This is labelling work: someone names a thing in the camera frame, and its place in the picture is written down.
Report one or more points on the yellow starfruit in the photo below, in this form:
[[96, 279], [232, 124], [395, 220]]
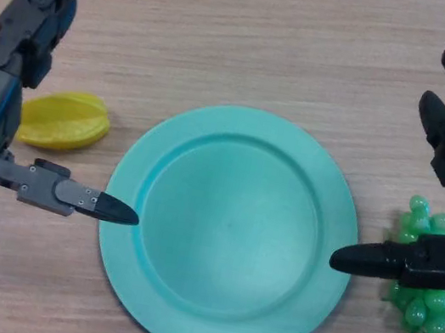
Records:
[[66, 122]]

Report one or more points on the green round plate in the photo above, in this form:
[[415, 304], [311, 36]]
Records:
[[223, 261]]

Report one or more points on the green grape bunch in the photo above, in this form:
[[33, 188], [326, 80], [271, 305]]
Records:
[[421, 311]]

